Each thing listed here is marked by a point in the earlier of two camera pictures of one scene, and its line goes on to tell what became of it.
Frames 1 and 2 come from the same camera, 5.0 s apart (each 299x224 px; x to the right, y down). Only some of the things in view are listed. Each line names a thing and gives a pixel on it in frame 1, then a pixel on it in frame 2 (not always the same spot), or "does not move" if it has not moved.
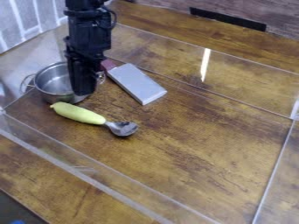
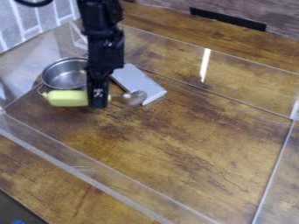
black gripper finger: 82,70 -> 98,90
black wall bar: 228,19 does not move
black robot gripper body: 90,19 -> 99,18
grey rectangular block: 140,86 does not move
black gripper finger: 98,77 -> 106,78
